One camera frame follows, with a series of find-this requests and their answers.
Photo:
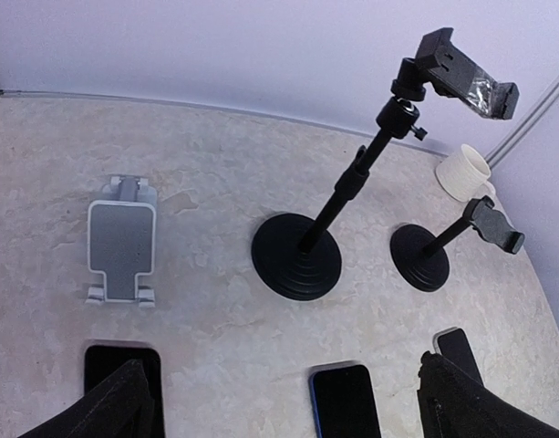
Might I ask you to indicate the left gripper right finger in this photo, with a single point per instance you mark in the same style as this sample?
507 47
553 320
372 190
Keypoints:
452 404

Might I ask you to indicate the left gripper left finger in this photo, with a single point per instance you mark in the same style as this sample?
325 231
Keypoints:
120 406

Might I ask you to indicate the black phone red case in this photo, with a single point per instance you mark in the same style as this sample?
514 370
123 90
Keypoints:
102 360

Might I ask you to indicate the blue phone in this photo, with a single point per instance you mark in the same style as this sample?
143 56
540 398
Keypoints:
343 402

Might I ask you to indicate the silver folding phone stand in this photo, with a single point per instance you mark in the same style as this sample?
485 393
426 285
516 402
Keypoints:
121 239

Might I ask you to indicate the black tall phone stand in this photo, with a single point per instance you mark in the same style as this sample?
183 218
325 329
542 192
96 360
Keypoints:
299 259

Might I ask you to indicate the cream ceramic mug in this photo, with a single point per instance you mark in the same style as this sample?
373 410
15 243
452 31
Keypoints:
465 175

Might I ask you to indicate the right aluminium frame post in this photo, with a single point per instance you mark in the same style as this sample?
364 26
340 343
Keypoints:
524 125

